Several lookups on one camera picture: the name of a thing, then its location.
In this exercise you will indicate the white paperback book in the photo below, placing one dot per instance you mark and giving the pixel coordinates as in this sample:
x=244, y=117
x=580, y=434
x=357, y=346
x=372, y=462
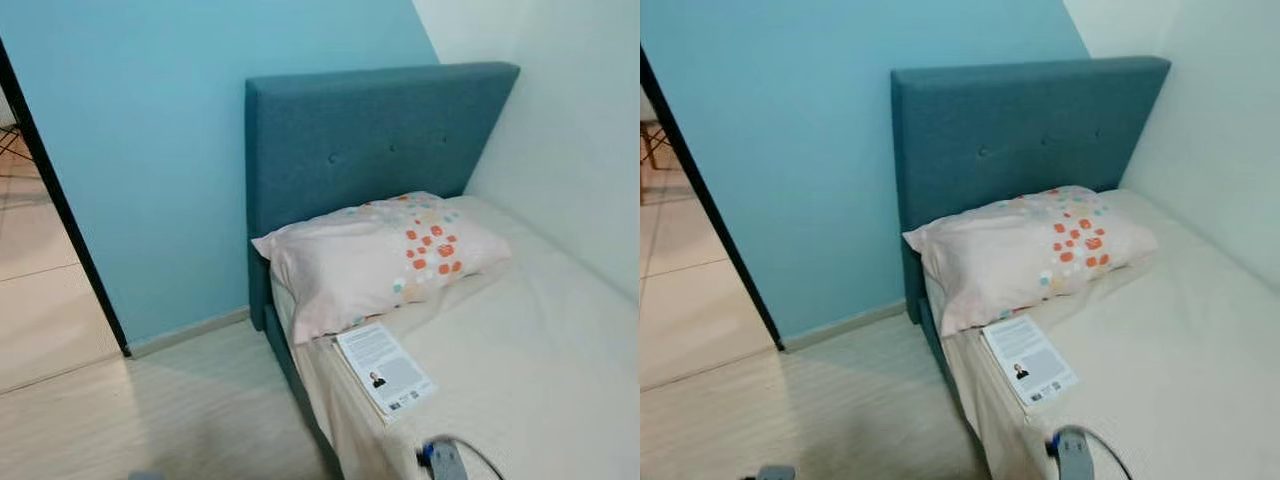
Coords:
x=1030, y=362
x=385, y=370

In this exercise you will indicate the pink pillow with orange print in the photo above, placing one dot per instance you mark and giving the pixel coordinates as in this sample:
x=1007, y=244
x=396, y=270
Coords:
x=1000, y=255
x=350, y=260

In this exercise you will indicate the wooden chair legs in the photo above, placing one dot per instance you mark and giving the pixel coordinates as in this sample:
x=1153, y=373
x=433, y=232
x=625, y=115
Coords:
x=10, y=145
x=655, y=145

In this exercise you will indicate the cream sheeted mattress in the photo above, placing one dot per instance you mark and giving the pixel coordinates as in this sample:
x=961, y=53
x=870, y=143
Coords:
x=1180, y=340
x=530, y=350

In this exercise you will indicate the white skirting board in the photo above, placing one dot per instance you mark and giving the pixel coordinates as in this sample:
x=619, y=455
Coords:
x=845, y=325
x=190, y=332

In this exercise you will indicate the black door frame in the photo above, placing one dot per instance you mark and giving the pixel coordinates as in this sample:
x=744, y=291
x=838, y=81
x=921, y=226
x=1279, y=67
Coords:
x=715, y=200
x=60, y=200

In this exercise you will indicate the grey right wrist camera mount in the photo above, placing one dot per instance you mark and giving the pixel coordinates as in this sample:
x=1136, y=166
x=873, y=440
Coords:
x=1075, y=458
x=450, y=465

